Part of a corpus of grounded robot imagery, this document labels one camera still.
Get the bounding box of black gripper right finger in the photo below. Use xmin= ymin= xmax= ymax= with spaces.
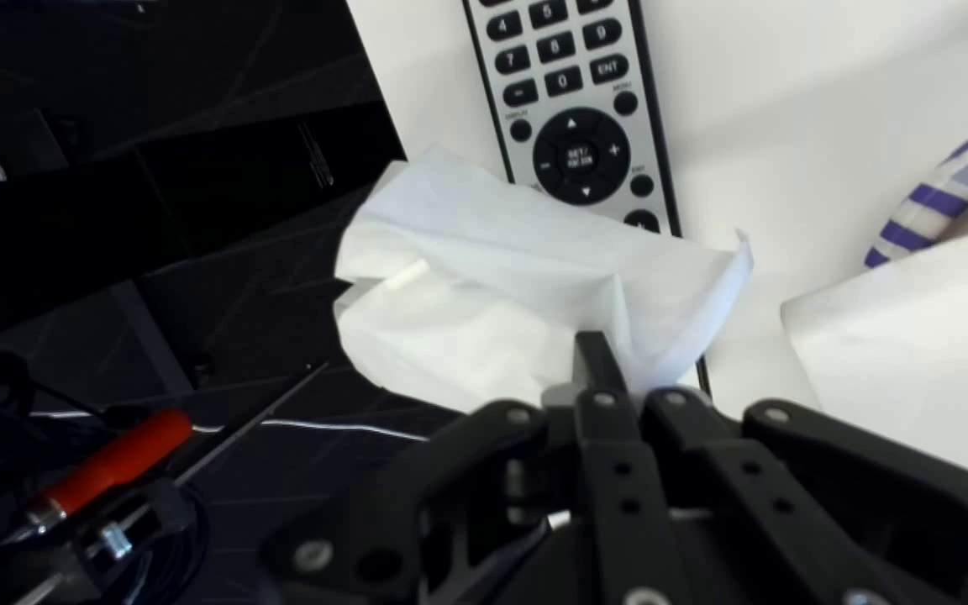
xmin=640 ymin=384 xmax=968 ymax=605

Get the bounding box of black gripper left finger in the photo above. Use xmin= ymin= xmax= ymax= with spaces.
xmin=254 ymin=328 xmax=678 ymax=605

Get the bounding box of white tissue wipe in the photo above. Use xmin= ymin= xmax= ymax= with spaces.
xmin=331 ymin=147 xmax=755 ymax=421

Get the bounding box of grey black remote control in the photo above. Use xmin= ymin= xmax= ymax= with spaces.
xmin=457 ymin=0 xmax=685 ymax=238

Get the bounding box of white paper sheet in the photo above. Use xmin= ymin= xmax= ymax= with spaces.
xmin=778 ymin=216 xmax=968 ymax=495

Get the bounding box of purple white striped item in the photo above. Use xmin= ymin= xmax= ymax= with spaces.
xmin=860 ymin=119 xmax=968 ymax=272

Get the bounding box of black perforated robot table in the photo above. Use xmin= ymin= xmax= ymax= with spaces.
xmin=0 ymin=0 xmax=477 ymax=605

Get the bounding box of thin white cable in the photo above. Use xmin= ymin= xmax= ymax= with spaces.
xmin=26 ymin=407 xmax=432 ymax=449

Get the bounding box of orange handled clamp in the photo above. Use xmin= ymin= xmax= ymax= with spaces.
xmin=0 ymin=405 xmax=204 ymax=554

